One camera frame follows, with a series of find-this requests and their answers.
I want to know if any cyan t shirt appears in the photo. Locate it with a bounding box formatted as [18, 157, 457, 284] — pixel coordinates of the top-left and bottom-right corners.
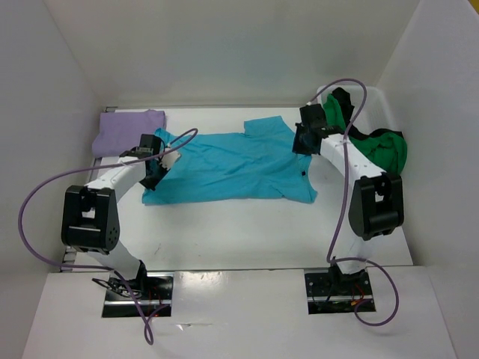
[142, 116, 317, 206]

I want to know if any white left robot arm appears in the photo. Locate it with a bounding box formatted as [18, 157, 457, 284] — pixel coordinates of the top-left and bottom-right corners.
[61, 134, 172, 299]

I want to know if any aluminium table edge rail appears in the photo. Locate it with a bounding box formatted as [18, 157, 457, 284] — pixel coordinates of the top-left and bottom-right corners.
[61, 109, 325, 279]

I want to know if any white plastic laundry basket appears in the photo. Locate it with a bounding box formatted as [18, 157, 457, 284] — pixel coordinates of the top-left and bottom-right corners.
[317, 85, 399, 135]

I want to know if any green t shirt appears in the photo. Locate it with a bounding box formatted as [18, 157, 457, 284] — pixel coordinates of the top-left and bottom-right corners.
[323, 96, 407, 175]

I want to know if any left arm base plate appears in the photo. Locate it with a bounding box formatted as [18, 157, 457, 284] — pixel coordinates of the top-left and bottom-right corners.
[93, 273, 174, 319]

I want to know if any black t shirt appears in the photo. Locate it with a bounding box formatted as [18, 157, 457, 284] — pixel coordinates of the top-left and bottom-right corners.
[326, 88, 404, 143]

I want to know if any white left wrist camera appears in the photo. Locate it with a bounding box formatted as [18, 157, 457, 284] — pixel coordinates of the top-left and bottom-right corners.
[159, 150, 181, 171]

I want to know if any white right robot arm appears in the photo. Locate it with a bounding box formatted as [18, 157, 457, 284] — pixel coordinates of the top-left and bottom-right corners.
[293, 104, 404, 294]

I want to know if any purple t shirt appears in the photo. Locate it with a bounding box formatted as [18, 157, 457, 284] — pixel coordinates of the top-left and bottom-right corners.
[91, 109, 166, 158]

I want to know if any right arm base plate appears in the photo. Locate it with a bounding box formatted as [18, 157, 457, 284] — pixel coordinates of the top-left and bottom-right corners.
[304, 266, 376, 315]

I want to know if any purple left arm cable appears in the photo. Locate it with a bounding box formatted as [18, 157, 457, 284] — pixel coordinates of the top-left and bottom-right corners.
[17, 127, 199, 346]

